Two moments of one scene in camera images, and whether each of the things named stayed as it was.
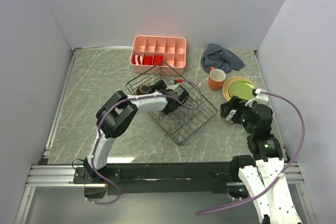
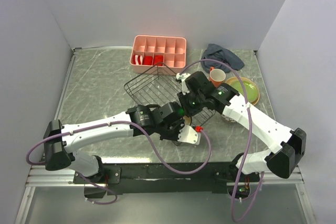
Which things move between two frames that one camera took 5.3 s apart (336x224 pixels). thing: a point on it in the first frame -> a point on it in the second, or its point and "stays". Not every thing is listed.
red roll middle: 147,60 stays
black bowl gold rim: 142,89 -> 187,120
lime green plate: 242,88 stays
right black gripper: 235,103 -> 184,100
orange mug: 216,78 stays
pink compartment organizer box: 158,54 stays
